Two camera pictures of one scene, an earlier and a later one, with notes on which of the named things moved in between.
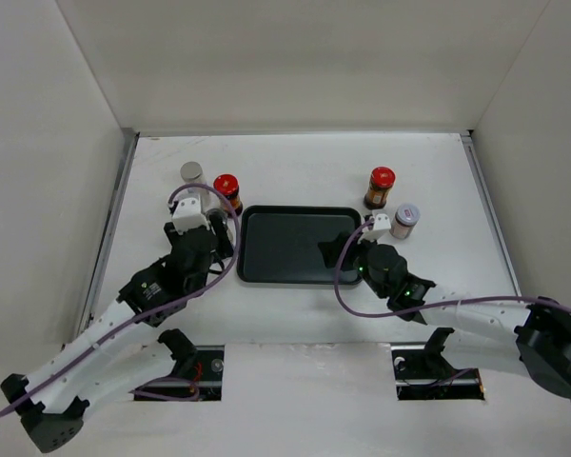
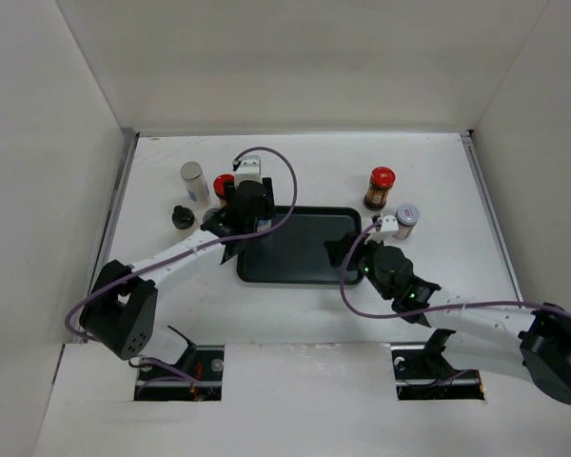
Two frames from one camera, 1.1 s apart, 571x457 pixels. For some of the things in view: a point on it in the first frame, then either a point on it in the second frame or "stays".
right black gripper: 331,249 stays
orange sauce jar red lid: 382,181 stays
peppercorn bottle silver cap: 190,171 stays
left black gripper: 224,248 to 266,211
